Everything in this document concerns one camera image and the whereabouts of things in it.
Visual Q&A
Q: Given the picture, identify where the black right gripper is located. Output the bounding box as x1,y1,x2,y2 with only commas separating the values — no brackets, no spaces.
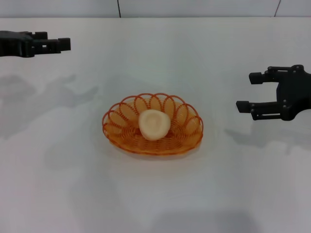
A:
235,65,311,121

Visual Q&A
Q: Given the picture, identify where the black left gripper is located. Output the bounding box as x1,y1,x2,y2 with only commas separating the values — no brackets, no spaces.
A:
0,31,71,58

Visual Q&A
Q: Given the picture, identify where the pale round bread bun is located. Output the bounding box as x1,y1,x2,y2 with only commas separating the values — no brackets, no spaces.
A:
138,109,170,141

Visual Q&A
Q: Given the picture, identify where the orange woven plastic basket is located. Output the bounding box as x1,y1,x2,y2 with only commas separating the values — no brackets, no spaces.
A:
101,92,204,155

